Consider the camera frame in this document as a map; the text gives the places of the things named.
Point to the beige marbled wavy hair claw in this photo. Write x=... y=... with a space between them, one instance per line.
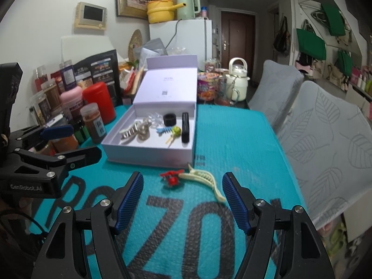
x=143 y=132

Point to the open lavender gift box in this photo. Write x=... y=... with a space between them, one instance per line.
x=169 y=86

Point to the yellow green lollipop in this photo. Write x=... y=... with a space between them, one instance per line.
x=175 y=133

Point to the brown entrance door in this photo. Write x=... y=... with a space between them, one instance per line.
x=238 y=38

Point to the woven straw fan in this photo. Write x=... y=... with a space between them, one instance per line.
x=136 y=41

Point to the near grey leaf cushion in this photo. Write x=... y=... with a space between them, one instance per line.
x=328 y=143

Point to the green tote bag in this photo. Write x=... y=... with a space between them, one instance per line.
x=310 y=44

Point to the green electric kettle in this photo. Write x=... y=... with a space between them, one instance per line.
x=189 y=10

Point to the grey leaf cushion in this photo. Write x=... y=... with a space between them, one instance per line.
x=278 y=88
x=328 y=143

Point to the white mini fridge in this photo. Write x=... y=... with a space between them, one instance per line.
x=194 y=36

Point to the white striped hair claw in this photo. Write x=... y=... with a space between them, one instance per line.
x=130 y=132

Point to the black snack pouch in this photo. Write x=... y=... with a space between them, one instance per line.
x=102 y=67

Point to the teal bubble mailer mat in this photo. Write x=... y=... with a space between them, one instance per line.
x=185 y=232

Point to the red propeller toy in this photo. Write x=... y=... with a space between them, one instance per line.
x=171 y=178

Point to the red cylindrical canister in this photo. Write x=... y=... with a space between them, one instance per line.
x=98 y=93

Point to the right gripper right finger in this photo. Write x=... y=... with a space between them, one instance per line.
x=301 y=251

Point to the black long hair claw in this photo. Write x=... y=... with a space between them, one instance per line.
x=185 y=136

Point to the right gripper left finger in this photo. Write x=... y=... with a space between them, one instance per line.
x=63 y=255

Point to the glass mug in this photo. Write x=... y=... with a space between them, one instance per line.
x=226 y=93

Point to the cream yellow hair claw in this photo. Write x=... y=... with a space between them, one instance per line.
x=205 y=178

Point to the pink lotion bottle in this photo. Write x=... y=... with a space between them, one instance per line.
x=72 y=102

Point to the far grey leaf cushion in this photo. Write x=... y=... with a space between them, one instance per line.
x=278 y=88

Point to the yellow saucepan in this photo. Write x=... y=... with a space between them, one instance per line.
x=160 y=11

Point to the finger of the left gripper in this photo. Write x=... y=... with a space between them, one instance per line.
x=64 y=161
x=43 y=135

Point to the cream white kettle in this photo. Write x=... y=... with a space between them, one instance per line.
x=238 y=74

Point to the dark blue bottle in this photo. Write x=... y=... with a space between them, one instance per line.
x=67 y=75

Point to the blue fishbone clip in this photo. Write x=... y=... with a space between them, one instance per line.
x=163 y=130

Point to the clear plastic hair clip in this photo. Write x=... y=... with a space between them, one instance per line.
x=156 y=120

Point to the beige wall intercom panel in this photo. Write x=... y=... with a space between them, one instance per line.
x=90 y=16

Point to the purple instant noodle cup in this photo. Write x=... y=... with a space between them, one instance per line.
x=206 y=86

